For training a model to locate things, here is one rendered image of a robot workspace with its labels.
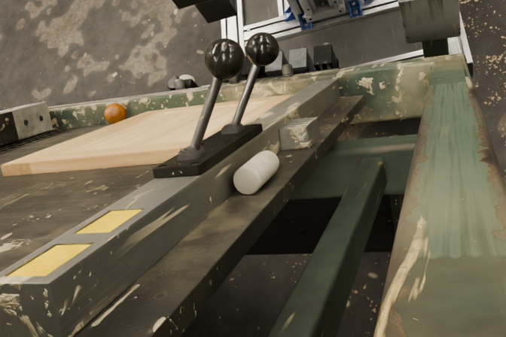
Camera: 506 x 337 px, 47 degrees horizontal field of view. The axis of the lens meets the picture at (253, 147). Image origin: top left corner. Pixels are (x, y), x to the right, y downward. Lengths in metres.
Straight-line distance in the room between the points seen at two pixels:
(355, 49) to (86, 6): 1.51
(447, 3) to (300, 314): 0.94
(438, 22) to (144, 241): 1.01
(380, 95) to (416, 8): 0.20
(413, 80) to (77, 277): 0.94
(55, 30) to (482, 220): 2.89
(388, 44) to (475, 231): 1.78
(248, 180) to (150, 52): 2.14
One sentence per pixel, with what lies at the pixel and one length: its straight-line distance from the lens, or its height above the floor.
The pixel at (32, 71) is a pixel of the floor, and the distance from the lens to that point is 3.06.
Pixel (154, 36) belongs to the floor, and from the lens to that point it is 2.73.
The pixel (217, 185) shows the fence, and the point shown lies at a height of 1.46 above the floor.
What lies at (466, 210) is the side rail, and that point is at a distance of 0.33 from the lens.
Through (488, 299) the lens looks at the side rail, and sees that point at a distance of 0.24.
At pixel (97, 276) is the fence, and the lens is 0.39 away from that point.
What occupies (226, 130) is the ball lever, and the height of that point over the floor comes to 1.39.
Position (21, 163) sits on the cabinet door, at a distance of 0.97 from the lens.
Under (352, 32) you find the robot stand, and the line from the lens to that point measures 2.12.
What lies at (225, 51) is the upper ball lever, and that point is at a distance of 0.53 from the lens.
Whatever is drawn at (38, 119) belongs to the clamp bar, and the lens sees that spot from 1.50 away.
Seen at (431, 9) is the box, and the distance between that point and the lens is 1.30.
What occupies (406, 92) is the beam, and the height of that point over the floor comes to 0.88.
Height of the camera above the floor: 1.96
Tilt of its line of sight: 60 degrees down
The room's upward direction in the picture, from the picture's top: 43 degrees counter-clockwise
